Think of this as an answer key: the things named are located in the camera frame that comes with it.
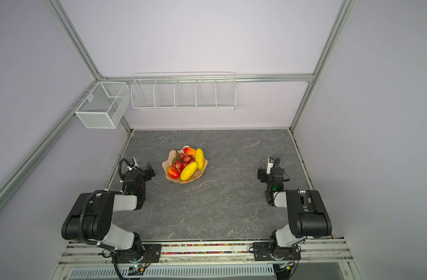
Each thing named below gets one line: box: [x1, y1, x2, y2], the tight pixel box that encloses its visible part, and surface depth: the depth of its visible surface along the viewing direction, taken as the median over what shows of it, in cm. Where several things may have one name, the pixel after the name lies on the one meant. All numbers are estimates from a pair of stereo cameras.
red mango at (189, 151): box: [183, 147, 196, 157], surface depth 102 cm
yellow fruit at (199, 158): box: [194, 148, 205, 170], surface depth 98 cm
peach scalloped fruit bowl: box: [161, 145, 209, 184], surface depth 96 cm
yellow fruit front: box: [180, 161, 199, 181], surface depth 94 cm
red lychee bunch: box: [170, 150, 196, 174], surface depth 98 cm
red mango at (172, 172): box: [166, 166, 180, 179], surface depth 94 cm
